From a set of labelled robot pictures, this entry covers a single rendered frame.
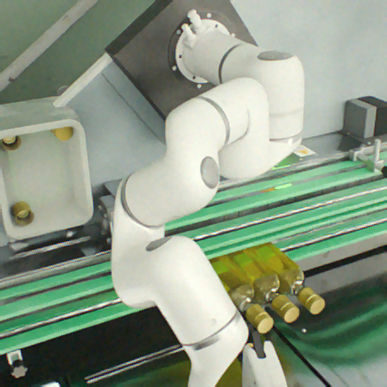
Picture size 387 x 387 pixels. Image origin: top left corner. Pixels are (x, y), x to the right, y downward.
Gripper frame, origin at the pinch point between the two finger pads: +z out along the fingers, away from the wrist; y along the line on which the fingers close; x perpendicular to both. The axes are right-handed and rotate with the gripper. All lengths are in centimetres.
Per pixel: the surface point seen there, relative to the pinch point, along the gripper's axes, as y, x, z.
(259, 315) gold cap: 1.6, -4.1, 4.7
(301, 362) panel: -12.3, -13.7, 5.7
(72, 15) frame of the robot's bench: 41, 24, 96
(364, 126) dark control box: 20, -43, 48
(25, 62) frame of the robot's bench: 29, 39, 92
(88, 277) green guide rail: 3.6, 26.2, 20.5
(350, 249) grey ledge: -12, -41, 42
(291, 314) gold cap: 0.7, -10.4, 5.1
